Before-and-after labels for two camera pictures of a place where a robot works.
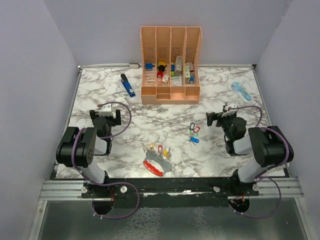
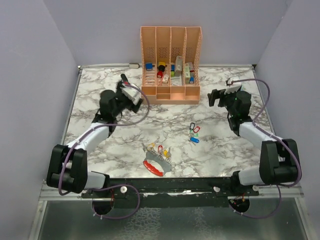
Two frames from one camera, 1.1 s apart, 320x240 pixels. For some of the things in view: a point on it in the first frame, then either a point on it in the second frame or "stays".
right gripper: [217, 116] -> [216, 94]
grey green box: [178, 72] stays
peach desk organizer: [171, 62] stays
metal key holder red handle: [165, 165] stays
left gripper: [115, 120] -> [132, 107]
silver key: [169, 154] stays
